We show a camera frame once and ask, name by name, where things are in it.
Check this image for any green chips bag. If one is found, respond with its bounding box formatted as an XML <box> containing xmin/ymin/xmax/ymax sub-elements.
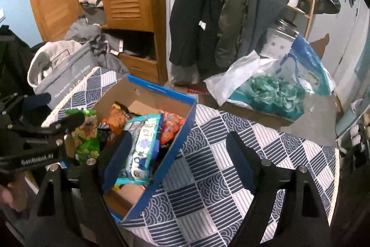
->
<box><xmin>66</xmin><ymin>109</ymin><xmax>100</xmax><ymax>164</ymax></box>

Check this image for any teal snack pouch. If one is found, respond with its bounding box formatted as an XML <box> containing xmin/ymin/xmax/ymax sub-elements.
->
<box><xmin>115</xmin><ymin>114</ymin><xmax>163</xmax><ymax>186</ymax></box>

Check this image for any blue cardboard box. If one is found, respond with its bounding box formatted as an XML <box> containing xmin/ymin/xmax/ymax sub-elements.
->
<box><xmin>58</xmin><ymin>68</ymin><xmax>196</xmax><ymax>221</ymax></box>

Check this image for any orange red snack bag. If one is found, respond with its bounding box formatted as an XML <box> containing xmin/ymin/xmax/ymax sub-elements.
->
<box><xmin>160</xmin><ymin>111</ymin><xmax>186</xmax><ymax>147</ymax></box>

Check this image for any person's left hand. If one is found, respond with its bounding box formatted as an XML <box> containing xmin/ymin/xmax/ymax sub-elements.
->
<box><xmin>1</xmin><ymin>172</ymin><xmax>28</xmax><ymax>212</ymax></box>

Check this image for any grey tote bag with text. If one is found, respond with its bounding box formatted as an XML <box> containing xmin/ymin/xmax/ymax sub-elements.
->
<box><xmin>27</xmin><ymin>40</ymin><xmax>98</xmax><ymax>110</ymax></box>

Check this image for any orange snack packet in box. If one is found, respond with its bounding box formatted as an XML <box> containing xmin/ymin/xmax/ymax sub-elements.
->
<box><xmin>98</xmin><ymin>102</ymin><xmax>138</xmax><ymax>145</ymax></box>

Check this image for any pile of grey clothes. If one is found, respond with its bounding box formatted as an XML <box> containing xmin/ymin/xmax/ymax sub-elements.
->
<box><xmin>64</xmin><ymin>0</ymin><xmax>129</xmax><ymax>75</ymax></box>

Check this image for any blue white patterned tablecloth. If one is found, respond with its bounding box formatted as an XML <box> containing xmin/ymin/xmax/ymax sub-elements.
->
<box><xmin>43</xmin><ymin>68</ymin><xmax>339</xmax><ymax>246</ymax></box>

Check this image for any teal shoe rack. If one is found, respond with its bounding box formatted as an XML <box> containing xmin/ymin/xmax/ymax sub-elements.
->
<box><xmin>335</xmin><ymin>97</ymin><xmax>369</xmax><ymax>154</ymax></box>

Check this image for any teal box with green stuffing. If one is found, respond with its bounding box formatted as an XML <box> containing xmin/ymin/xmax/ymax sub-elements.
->
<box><xmin>228</xmin><ymin>75</ymin><xmax>306</xmax><ymax>121</ymax></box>

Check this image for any white plastic bag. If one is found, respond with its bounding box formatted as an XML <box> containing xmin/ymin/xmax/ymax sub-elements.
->
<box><xmin>204</xmin><ymin>51</ymin><xmax>278</xmax><ymax>106</ymax></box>

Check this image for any black hanging jacket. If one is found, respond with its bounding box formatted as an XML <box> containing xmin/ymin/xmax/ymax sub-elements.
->
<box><xmin>169</xmin><ymin>0</ymin><xmax>223</xmax><ymax>70</ymax></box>

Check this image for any blue clear plastic bag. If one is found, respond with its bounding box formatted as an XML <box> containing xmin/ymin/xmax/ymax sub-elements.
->
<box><xmin>274</xmin><ymin>34</ymin><xmax>336</xmax><ymax>97</ymax></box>

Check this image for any white patterned canister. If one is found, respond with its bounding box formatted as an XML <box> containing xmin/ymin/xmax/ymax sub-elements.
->
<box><xmin>260</xmin><ymin>19</ymin><xmax>299</xmax><ymax>59</ymax></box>

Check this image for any olive green hanging coat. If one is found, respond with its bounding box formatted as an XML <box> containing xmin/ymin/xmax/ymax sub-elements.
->
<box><xmin>214</xmin><ymin>0</ymin><xmax>249</xmax><ymax>69</ymax></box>

